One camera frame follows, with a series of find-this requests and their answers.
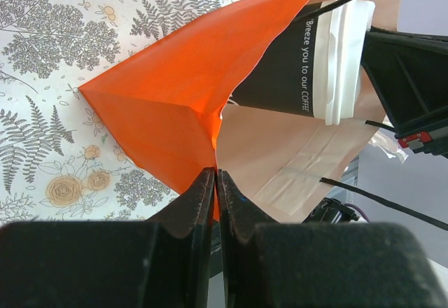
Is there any white plastic cup lid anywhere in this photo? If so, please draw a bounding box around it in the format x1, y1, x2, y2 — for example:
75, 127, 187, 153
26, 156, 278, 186
312, 0, 375, 125

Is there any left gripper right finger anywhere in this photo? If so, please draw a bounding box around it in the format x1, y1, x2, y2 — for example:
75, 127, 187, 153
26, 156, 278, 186
217, 171, 443, 307

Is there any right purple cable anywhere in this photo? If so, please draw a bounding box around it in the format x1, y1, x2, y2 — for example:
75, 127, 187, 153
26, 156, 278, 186
344, 202, 372, 223

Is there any floral table mat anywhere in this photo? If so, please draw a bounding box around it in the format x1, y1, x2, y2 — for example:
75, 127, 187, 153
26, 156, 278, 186
1, 0, 239, 224

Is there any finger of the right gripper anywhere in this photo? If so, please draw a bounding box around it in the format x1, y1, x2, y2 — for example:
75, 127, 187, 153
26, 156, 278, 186
361, 27, 447, 137

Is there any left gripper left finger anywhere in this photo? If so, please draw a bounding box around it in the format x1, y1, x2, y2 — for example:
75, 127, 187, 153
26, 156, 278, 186
1, 168, 214, 307

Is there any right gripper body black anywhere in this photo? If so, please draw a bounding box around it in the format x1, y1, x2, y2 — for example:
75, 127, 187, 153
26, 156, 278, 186
395, 112, 447, 156

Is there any orange paper bag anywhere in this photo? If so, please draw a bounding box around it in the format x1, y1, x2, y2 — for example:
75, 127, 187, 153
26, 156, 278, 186
80, 0, 385, 222

